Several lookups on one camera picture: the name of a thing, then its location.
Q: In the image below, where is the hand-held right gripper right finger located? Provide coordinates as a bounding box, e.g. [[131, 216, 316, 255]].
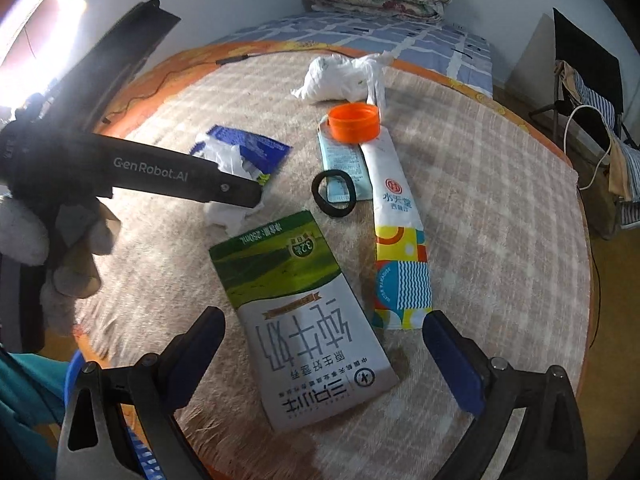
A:
[[421, 310, 588, 480]]

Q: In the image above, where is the green and white milk carton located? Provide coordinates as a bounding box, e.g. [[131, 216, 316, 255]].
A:
[[209, 210, 401, 433]]

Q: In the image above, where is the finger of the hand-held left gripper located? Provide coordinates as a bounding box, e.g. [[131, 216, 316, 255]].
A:
[[199, 172, 264, 209]]

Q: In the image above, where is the black folding chair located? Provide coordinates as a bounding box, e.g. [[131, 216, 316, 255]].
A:
[[529, 7, 640, 241]]

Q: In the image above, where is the light blue packet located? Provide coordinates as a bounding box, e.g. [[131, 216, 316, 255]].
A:
[[317, 115, 373, 203]]

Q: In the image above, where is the person's left hand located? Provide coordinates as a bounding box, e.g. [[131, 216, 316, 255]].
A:
[[0, 195, 122, 311]]

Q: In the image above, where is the black floor cable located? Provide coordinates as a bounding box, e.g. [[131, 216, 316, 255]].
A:
[[589, 247, 602, 347]]

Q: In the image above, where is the black hair tie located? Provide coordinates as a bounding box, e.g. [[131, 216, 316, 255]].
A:
[[311, 171, 358, 219]]

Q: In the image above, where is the blue and white wrapper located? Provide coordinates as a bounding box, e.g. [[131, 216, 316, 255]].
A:
[[190, 125, 293, 188]]

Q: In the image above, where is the blue striped cloth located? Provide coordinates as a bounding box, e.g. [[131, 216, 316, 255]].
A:
[[565, 60, 640, 231]]

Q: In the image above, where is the beige plaid blanket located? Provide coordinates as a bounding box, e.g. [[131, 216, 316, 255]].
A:
[[72, 50, 593, 480]]

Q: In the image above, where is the tan cloth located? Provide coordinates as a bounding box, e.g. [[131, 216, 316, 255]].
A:
[[606, 132, 635, 202]]

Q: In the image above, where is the long colourful paper packet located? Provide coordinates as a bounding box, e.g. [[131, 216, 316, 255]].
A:
[[359, 127, 433, 332]]

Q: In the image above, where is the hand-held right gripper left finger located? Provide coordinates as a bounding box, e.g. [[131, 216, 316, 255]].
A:
[[55, 306, 227, 480]]

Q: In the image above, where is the white cable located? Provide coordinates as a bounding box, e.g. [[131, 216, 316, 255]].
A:
[[562, 104, 619, 191]]

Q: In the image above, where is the blue patterned bed sheet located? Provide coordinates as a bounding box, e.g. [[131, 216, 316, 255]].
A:
[[210, 12, 496, 98]]

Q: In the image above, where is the crumpled white plastic bag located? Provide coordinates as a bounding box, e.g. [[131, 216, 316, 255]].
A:
[[290, 51, 396, 111]]

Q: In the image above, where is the white tissue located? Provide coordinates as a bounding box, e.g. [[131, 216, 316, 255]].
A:
[[202, 199, 264, 234]]

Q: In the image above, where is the orange plastic cap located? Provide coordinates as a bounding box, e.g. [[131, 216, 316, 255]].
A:
[[327, 102, 382, 145]]

